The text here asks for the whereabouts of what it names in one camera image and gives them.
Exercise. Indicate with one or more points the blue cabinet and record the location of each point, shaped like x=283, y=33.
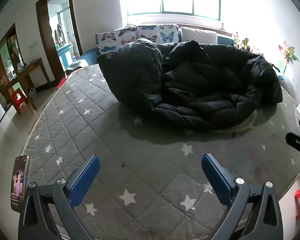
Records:
x=65, y=55

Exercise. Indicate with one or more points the teal sofa bench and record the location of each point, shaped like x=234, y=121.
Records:
x=90, y=55

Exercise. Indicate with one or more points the colourful pinwheel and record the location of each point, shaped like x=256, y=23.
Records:
x=287, y=53

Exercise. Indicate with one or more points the wooden bookshelf with items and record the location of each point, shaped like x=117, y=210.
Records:
x=5, y=62

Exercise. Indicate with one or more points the dark wooden table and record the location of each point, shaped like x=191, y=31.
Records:
x=31, y=67

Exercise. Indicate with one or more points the smartphone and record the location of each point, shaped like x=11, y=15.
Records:
x=18, y=180

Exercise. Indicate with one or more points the black down jacket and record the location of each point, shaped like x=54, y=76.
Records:
x=190, y=85

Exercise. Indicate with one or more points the grey star quilted mat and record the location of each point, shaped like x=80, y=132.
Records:
x=90, y=130

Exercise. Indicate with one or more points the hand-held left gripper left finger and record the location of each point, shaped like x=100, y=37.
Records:
x=85, y=177

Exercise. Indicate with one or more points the red plastic object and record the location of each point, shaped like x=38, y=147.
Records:
x=61, y=83

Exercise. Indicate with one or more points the panda plush toy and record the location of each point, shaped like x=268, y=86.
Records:
x=236, y=40

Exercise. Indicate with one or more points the butterfly print cushion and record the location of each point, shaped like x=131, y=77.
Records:
x=115, y=38
x=155, y=32

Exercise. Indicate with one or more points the patterned cloth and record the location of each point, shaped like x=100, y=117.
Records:
x=76, y=65

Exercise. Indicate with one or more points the dark wooden door frame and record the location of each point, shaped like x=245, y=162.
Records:
x=43, y=30

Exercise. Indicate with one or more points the white cushion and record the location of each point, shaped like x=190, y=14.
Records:
x=198, y=35

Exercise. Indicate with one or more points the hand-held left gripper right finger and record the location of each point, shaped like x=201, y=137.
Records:
x=216, y=177

